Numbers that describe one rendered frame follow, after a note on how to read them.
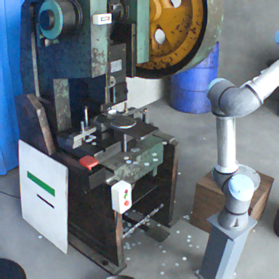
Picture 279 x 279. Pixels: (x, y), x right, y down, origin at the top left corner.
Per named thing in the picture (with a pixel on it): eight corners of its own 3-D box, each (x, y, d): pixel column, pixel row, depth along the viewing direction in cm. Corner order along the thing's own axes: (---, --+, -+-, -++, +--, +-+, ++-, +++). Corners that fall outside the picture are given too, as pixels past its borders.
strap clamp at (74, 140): (98, 136, 155) (96, 118, 150) (73, 148, 143) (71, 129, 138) (90, 133, 158) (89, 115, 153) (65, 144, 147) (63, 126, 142)
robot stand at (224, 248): (237, 275, 153) (257, 221, 132) (215, 292, 144) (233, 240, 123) (216, 258, 167) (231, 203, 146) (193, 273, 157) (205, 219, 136)
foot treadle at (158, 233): (170, 238, 170) (171, 232, 167) (160, 248, 163) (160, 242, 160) (99, 198, 202) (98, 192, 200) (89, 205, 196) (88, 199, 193)
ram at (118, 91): (133, 97, 151) (133, 40, 138) (112, 106, 141) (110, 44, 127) (108, 91, 161) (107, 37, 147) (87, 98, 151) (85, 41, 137)
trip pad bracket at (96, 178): (107, 200, 138) (105, 165, 129) (93, 210, 132) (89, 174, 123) (99, 195, 142) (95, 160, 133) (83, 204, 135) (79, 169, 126)
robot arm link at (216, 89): (222, 200, 134) (218, 90, 107) (210, 182, 147) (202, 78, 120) (244, 192, 135) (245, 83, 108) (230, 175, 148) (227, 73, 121)
